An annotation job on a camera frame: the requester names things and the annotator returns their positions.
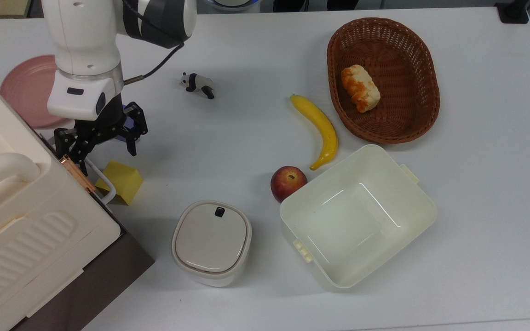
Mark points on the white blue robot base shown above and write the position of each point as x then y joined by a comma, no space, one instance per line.
235,3

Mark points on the cream open plastic bin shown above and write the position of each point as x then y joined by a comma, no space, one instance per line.
357,218

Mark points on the small white lidded trash can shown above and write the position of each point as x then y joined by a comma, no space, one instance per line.
211,241

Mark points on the red apple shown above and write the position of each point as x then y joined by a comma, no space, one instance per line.
287,182

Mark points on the yellow banana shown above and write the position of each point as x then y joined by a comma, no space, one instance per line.
322,128

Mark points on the purple cube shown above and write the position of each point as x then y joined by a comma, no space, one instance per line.
129,124

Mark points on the panda toy figure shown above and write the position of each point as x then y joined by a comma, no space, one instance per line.
197,83

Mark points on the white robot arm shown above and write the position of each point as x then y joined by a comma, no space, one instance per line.
85,41

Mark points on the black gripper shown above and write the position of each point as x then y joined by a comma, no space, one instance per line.
104,120

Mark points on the cream plastic storage box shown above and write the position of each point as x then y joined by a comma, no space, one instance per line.
21,230

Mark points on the yellow block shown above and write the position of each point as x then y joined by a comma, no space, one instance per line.
124,181

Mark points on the pink plate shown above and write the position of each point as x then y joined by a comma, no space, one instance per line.
25,92

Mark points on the bread roll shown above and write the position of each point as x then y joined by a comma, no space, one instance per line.
360,88

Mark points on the brown wicker basket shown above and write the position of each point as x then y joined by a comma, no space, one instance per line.
398,50

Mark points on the black table clamp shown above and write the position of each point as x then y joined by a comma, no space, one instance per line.
512,11

